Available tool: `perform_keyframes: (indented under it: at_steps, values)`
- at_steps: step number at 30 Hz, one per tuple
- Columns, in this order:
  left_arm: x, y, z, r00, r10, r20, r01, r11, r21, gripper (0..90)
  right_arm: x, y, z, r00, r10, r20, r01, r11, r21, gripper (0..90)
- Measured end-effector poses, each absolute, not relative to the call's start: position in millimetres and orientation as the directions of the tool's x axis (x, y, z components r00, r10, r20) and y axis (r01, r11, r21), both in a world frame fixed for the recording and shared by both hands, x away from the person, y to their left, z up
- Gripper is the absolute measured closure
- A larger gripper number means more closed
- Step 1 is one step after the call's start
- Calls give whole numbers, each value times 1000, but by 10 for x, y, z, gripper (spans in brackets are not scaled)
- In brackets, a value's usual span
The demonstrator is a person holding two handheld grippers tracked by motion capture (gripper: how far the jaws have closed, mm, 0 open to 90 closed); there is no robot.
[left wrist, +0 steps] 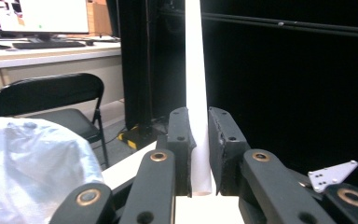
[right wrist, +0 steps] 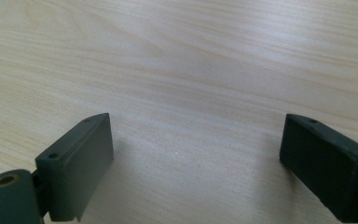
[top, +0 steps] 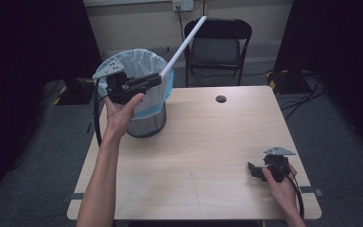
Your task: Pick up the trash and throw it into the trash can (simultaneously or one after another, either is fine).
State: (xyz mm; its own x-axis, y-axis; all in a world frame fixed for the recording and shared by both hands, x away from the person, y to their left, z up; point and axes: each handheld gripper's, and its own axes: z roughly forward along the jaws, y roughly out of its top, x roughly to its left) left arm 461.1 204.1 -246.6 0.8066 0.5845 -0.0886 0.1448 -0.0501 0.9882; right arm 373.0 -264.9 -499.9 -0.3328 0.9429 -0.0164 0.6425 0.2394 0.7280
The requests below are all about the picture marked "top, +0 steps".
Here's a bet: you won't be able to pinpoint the grey tape strip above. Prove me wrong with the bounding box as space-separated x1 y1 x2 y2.
60 192 85 203
299 185 324 197

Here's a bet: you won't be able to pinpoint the black wall socket cable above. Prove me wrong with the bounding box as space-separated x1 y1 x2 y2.
177 5 187 53

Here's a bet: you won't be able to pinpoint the white and blue trash bag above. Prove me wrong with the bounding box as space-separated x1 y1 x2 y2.
93 47 175 121

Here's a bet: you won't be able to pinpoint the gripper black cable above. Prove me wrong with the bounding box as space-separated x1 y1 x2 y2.
275 166 305 222
93 78 109 148

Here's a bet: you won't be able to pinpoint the white wall socket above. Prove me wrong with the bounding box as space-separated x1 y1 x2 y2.
172 0 195 13

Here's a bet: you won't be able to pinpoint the person's left hand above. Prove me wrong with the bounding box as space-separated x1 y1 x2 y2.
103 92 146 142

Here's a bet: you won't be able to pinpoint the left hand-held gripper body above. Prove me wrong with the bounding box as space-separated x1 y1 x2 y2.
92 61 130 106

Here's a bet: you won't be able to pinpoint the black floor cables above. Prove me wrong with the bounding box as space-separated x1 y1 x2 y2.
277 71 326 121

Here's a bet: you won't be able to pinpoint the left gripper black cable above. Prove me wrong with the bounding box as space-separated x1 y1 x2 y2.
93 78 109 148

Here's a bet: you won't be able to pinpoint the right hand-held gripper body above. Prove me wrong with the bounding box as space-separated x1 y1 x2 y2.
263 146 297 183

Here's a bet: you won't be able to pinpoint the black mesh trash can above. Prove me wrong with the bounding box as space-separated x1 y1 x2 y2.
126 101 167 139

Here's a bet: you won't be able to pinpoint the black folding chair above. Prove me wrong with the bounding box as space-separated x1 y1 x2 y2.
183 17 253 88

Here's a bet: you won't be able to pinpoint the person's right hand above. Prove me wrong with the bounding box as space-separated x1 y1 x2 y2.
261 165 299 206

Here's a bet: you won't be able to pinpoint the long white straw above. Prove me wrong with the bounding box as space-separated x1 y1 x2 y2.
159 15 208 79

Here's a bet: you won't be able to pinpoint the dark curtain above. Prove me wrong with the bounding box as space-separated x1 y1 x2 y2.
0 0 103 218
273 0 363 152

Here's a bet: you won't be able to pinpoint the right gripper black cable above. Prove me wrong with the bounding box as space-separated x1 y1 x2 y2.
275 166 305 222

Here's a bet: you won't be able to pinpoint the black stand base striped tape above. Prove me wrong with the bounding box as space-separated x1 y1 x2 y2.
265 69 314 96
52 78 96 107

